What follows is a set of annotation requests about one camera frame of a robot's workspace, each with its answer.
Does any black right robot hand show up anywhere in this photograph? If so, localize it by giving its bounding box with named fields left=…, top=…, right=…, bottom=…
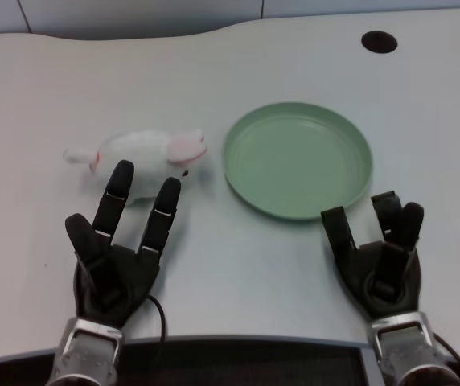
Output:
left=320, top=191, right=425, bottom=322

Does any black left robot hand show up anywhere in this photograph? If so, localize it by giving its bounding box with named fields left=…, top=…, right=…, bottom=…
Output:
left=64, top=159, right=183, bottom=333

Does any white plush rabbit doll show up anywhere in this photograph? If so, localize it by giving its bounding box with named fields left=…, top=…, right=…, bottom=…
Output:
left=62, top=129, right=208, bottom=207

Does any green round plate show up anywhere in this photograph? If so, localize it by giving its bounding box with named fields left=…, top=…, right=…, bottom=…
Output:
left=222, top=101, right=374, bottom=222

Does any black mesh panel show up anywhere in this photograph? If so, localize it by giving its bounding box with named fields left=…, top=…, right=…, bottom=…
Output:
left=0, top=338, right=384, bottom=386

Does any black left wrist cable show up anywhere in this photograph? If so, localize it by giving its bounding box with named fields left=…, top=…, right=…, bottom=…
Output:
left=146, top=295, right=167, bottom=347

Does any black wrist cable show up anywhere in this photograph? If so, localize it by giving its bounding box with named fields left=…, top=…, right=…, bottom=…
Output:
left=146, top=295, right=167, bottom=347
left=433, top=331, right=460, bottom=386

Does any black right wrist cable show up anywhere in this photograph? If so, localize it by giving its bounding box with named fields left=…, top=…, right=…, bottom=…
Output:
left=433, top=331, right=460, bottom=386

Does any black table cable grommet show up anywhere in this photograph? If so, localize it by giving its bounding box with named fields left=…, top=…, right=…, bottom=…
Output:
left=360, top=30, right=399, bottom=54

